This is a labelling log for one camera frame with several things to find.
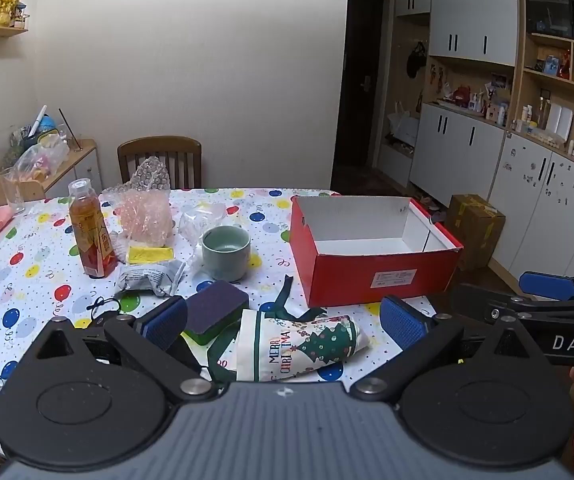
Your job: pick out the row of bottles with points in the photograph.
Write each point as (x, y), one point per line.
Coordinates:
(537, 117)

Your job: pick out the white upper cabinets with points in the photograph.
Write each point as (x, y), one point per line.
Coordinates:
(467, 10)

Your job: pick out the white lower cabinets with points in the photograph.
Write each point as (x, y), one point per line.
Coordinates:
(467, 160)

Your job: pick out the yellow sponge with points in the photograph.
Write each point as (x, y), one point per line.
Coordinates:
(149, 254)

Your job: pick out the pile of assorted clutter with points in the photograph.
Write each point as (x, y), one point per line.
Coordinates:
(42, 157)

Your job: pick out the wooden side cabinet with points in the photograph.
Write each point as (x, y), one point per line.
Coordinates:
(84, 170)

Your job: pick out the purple and green sponge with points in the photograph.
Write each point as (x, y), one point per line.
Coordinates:
(214, 307)

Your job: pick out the black hanging bag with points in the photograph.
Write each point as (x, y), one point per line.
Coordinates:
(416, 60)

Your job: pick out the green ceramic cup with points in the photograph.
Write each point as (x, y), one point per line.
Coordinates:
(224, 265)

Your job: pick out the brown cardboard box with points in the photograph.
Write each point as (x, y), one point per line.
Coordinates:
(472, 230)

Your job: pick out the balloon print tablecloth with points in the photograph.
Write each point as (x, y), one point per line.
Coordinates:
(27, 280)

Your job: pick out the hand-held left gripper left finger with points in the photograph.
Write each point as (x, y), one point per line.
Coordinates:
(164, 321)

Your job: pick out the clear bubble wrap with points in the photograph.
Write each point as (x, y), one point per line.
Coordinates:
(149, 172)

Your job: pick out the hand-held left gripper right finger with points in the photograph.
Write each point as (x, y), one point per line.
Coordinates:
(403, 326)

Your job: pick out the red cardboard shoe box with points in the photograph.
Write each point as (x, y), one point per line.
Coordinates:
(367, 272)

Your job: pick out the christmas print cloth bag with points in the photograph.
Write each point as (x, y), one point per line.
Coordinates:
(287, 345)

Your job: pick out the dark wooden door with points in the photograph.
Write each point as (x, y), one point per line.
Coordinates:
(362, 85)

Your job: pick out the silver foil packet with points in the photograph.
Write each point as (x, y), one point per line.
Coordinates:
(142, 277)

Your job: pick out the clear drinking glass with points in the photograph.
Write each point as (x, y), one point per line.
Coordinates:
(12, 192)

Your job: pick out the row of shelf ornaments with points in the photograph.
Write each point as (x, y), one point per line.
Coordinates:
(567, 67)

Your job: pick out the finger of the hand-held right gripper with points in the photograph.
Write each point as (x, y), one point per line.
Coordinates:
(549, 285)
(477, 296)

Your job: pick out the pink bubble wrap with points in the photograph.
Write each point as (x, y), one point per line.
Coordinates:
(142, 217)

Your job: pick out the tea bottle with red label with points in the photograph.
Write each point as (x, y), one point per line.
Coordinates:
(89, 230)

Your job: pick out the group of small countertop items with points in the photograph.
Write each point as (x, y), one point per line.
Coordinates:
(472, 97)

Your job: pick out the clear plastic bag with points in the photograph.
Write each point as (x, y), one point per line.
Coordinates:
(192, 222)

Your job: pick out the white paper bag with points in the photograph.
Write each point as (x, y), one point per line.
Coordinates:
(401, 125)

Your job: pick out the white cabinets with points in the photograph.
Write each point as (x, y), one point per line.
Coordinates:
(467, 10)
(467, 160)

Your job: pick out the brown wooden chair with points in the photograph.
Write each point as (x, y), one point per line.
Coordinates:
(159, 147)

